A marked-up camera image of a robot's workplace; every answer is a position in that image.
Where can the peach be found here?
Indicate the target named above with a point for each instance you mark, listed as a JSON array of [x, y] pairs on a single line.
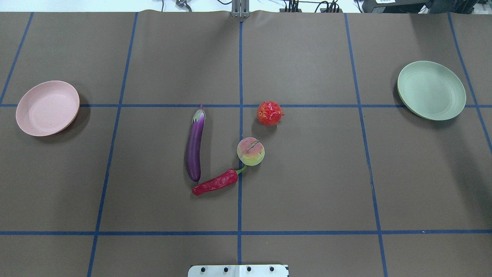
[[250, 151]]

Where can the green plate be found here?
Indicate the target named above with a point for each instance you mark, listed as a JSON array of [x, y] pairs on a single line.
[[431, 91]]

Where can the red pomegranate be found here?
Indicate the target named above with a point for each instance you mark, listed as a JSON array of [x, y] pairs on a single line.
[[269, 113]]

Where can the brown table mat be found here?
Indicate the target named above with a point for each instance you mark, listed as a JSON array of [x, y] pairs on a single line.
[[146, 144]]

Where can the purple eggplant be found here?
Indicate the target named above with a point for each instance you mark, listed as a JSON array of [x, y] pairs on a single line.
[[193, 145]]

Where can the pink plate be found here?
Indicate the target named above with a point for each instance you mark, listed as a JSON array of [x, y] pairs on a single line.
[[47, 108]]

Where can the aluminium frame post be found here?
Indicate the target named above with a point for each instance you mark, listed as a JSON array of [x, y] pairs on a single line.
[[240, 8]]

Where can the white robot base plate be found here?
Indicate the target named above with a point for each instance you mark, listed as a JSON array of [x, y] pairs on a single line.
[[255, 270]]

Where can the red chili pepper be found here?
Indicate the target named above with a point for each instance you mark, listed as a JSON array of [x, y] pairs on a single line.
[[227, 178]]

